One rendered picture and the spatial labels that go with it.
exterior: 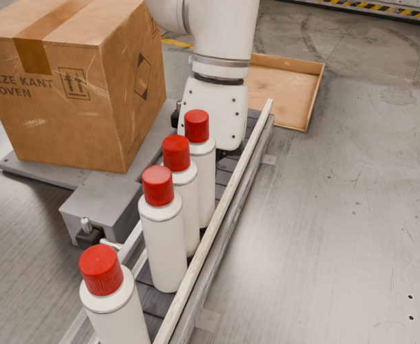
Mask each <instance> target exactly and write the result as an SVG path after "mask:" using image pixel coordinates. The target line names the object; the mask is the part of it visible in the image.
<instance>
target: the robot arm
mask: <svg viewBox="0 0 420 344"><path fill-rule="evenodd" d="M143 1H144V3H145V5H146V7H147V9H148V11H149V13H150V14H151V16H152V18H153V19H154V21H155V22H156V23H157V24H158V25H159V26H160V27H161V28H163V29H165V30H167V31H170V32H174V33H181V34H186V35H192V36H193V37H194V49H193V56H190V57H189V59H188V63H189V65H192V66H193V68H192V71H194V72H196V73H194V75H192V76H189V77H188V80H187V82H186V87H185V90H184V95H183V99H182V104H181V109H180V116H179V121H178V134H179V135H182V136H184V115H185V113H186V112H188V111H190V110H193V109H201V110H204V111H205V112H207V113H208V114H209V133H210V135H211V136H213V137H214V139H215V141H216V160H215V179H216V174H217V169H218V163H219V161H220V160H222V159H223V158H224V157H226V156H240V155H241V154H242V153H243V145H242V142H243V141H244V136H245V132H246V126H247V109H248V85H247V83H244V79H243V78H246V77H248V73H249V65H250V60H251V51H252V47H253V39H254V34H255V26H256V21H257V13H258V8H259V3H260V0H143Z"/></svg>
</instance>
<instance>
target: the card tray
mask: <svg viewBox="0 0 420 344"><path fill-rule="evenodd" d="M324 65H325V63H318V62H312V61H304V60H299V59H290V58H286V57H278V56H272V55H264V54H259V53H251V60H250V65H249V73H248V77H246V78H243V79H244V83H247V85H248V109H255V110H259V111H263V109H264V107H265V105H266V103H267V101H268V99H273V104H272V108H271V111H270V114H273V115H275V120H274V126H278V127H282V128H288V129H292V130H298V131H302V132H306V131H307V127H308V123H309V120H310V117H311V112H312V110H313V106H314V102H315V100H316V96H317V93H318V89H319V86H320V81H321V79H322V74H323V71H324Z"/></svg>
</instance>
